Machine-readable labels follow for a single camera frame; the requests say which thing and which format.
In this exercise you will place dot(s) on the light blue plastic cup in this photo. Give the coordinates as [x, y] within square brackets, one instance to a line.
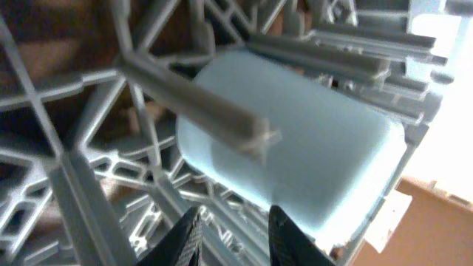
[332, 164]

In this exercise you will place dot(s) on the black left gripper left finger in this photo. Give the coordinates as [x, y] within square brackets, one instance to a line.
[181, 246]

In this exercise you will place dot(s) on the grey plastic dishwasher rack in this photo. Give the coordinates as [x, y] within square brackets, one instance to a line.
[91, 171]

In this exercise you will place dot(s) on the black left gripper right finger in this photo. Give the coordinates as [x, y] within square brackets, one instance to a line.
[288, 245]

